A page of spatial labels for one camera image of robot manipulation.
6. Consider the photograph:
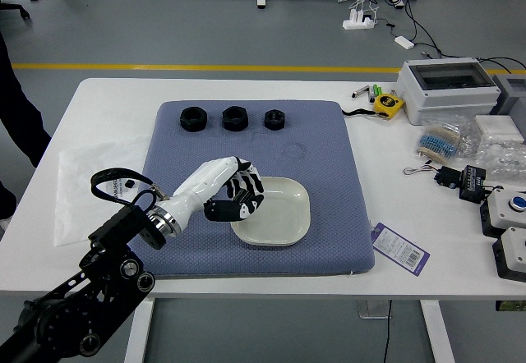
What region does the black servo motor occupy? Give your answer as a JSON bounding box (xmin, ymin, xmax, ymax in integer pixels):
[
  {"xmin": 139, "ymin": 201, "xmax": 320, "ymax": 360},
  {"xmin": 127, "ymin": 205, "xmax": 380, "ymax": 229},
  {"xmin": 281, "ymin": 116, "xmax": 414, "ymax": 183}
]
[{"xmin": 433, "ymin": 165, "xmax": 464, "ymax": 191}]

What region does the grey metal table bracket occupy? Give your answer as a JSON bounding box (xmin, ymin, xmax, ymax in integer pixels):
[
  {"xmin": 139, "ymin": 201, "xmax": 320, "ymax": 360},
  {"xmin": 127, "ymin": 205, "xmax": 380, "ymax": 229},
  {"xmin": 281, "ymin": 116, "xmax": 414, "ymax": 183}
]
[{"xmin": 356, "ymin": 299, "xmax": 392, "ymax": 319}]

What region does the white power strip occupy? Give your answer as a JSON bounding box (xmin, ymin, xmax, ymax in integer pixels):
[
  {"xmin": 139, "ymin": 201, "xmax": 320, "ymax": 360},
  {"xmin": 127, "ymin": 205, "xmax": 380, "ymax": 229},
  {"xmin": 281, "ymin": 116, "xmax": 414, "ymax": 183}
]
[{"xmin": 342, "ymin": 9, "xmax": 377, "ymax": 31}]

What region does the yellow tape measure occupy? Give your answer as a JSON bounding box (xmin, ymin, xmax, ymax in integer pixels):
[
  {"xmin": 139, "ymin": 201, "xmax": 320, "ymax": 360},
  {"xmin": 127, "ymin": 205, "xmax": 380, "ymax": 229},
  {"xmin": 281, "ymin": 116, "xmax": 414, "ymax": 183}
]
[{"xmin": 372, "ymin": 94, "xmax": 406, "ymax": 121}]

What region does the clear resistor bag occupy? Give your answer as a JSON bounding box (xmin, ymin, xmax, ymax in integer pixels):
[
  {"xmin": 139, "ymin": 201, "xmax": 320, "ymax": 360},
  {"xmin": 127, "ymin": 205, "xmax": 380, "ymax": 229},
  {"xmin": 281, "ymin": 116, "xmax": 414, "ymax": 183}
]
[{"xmin": 422, "ymin": 114, "xmax": 478, "ymax": 142}]

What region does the clear printed plastic bag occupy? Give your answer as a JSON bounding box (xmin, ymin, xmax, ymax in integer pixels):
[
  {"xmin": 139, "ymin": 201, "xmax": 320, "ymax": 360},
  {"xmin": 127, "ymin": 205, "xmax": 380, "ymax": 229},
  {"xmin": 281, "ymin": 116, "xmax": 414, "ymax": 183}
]
[{"xmin": 53, "ymin": 136, "xmax": 152, "ymax": 249}]

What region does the black tape measure strap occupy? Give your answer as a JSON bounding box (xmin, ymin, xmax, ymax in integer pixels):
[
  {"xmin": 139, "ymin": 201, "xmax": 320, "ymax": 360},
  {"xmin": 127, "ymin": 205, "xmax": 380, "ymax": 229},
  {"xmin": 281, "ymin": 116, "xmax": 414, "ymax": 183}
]
[{"xmin": 340, "ymin": 108, "xmax": 379, "ymax": 118}]

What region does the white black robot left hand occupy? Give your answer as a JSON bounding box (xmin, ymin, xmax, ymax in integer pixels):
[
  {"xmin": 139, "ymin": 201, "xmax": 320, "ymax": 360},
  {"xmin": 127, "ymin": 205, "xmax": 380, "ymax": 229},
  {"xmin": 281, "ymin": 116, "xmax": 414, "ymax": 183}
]
[{"xmin": 158, "ymin": 156, "xmax": 265, "ymax": 233}]

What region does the clear bag of screws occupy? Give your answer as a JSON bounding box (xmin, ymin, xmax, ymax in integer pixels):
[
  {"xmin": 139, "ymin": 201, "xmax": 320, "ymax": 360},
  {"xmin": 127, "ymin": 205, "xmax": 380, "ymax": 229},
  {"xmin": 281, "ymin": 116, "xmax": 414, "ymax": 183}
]
[{"xmin": 455, "ymin": 135, "xmax": 526, "ymax": 183}]

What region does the purple white label tag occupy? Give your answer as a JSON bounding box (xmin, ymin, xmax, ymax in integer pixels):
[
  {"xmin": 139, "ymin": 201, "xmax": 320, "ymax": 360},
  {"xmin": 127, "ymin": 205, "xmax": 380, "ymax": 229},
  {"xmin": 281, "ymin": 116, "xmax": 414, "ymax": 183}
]
[{"xmin": 369, "ymin": 222, "xmax": 431, "ymax": 276}]

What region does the white square dish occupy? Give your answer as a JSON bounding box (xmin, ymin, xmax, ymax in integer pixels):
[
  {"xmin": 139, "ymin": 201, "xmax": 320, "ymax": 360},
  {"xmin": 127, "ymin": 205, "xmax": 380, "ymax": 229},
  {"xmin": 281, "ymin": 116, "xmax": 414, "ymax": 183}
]
[{"xmin": 229, "ymin": 176, "xmax": 311, "ymax": 249}]

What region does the small black hex nut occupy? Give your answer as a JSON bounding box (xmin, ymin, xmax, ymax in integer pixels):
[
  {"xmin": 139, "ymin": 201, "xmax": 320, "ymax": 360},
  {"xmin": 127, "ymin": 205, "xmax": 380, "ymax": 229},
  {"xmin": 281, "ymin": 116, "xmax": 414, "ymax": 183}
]
[{"xmin": 263, "ymin": 108, "xmax": 287, "ymax": 131}]

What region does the black floor cable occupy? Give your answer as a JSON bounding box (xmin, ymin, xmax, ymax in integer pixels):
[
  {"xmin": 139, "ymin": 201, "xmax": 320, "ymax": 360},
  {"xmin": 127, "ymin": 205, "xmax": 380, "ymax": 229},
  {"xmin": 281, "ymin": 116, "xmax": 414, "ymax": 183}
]
[{"xmin": 384, "ymin": 0, "xmax": 526, "ymax": 72}]

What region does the white foam box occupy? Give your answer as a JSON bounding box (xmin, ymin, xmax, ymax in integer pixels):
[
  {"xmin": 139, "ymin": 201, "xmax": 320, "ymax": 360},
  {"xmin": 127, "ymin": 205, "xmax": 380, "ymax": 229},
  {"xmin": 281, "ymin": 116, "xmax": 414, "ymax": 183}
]
[{"xmin": 474, "ymin": 114, "xmax": 525, "ymax": 142}]

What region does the white black button box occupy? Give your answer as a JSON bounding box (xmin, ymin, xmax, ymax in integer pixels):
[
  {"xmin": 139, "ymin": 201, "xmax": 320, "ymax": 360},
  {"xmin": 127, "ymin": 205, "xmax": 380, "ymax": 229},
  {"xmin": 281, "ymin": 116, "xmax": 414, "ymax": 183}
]
[{"xmin": 491, "ymin": 226, "xmax": 526, "ymax": 283}]

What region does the black electronic module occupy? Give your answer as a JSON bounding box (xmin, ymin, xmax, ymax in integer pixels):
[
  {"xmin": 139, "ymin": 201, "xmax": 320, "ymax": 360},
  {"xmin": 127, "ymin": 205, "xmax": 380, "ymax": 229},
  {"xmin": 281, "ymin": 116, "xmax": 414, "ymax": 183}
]
[{"xmin": 458, "ymin": 164, "xmax": 489, "ymax": 204}]

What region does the person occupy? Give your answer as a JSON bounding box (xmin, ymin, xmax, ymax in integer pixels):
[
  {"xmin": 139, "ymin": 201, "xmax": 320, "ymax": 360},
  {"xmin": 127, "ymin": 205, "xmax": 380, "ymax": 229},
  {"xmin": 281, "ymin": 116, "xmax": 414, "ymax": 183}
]
[{"xmin": 0, "ymin": 30, "xmax": 53, "ymax": 239}]

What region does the white table leg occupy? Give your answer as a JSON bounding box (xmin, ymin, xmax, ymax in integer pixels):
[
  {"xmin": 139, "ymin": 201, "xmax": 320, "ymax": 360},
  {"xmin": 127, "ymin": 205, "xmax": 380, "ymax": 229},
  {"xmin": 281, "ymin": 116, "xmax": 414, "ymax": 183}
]
[
  {"xmin": 418, "ymin": 299, "xmax": 456, "ymax": 363},
  {"xmin": 123, "ymin": 299, "xmax": 155, "ymax": 363}
]

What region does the grey box with window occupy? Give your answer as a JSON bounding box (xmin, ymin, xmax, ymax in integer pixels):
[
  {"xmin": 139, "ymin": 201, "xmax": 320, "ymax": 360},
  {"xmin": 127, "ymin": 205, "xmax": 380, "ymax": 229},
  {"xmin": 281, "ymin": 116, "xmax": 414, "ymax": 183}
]
[{"xmin": 488, "ymin": 73, "xmax": 526, "ymax": 117}]

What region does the white electrical enclosure box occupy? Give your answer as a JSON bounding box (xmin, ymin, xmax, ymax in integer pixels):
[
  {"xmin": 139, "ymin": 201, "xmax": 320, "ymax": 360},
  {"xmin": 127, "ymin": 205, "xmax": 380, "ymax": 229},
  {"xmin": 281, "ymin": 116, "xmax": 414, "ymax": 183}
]
[{"xmin": 396, "ymin": 57, "xmax": 501, "ymax": 126}]

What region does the black hanging cable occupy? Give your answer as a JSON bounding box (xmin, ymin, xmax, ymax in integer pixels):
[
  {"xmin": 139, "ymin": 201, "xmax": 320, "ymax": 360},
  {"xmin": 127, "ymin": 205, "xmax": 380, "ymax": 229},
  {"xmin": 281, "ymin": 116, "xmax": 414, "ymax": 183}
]
[{"xmin": 381, "ymin": 299, "xmax": 392, "ymax": 363}]

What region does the large black hex nut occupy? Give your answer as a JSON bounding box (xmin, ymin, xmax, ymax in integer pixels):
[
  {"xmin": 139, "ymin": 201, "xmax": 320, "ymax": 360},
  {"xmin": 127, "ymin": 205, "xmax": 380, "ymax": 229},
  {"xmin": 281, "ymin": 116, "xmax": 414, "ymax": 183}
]
[
  {"xmin": 221, "ymin": 105, "xmax": 249, "ymax": 132},
  {"xmin": 179, "ymin": 107, "xmax": 209, "ymax": 133}
]

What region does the blue resistor strip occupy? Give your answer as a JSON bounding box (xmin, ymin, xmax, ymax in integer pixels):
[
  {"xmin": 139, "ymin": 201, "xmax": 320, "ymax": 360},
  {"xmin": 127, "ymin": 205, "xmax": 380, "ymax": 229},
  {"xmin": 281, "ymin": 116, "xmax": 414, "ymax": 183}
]
[{"xmin": 418, "ymin": 131, "xmax": 458, "ymax": 159}]

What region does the blue-grey quilted mat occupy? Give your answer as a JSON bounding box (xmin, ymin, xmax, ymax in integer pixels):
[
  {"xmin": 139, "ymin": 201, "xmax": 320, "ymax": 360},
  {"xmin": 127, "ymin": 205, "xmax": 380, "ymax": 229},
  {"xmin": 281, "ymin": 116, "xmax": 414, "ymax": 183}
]
[{"xmin": 125, "ymin": 99, "xmax": 376, "ymax": 281}]

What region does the thin servo wire bundle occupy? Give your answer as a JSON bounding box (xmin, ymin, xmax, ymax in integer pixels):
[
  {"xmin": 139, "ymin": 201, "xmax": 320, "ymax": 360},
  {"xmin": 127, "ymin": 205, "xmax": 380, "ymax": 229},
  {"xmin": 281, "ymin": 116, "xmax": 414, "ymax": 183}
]
[{"xmin": 403, "ymin": 163, "xmax": 441, "ymax": 177}]

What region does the blue push button box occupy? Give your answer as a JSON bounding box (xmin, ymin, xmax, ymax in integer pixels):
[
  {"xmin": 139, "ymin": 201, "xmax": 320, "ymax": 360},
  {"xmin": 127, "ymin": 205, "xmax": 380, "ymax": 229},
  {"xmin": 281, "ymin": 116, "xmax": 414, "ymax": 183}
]
[{"xmin": 479, "ymin": 186, "xmax": 526, "ymax": 239}]

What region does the black chair base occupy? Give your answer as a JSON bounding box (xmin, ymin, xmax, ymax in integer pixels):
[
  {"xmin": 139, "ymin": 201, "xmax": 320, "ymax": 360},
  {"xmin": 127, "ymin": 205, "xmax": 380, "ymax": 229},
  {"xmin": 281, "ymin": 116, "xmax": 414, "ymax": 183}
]
[{"xmin": 0, "ymin": 1, "xmax": 31, "ymax": 20}]

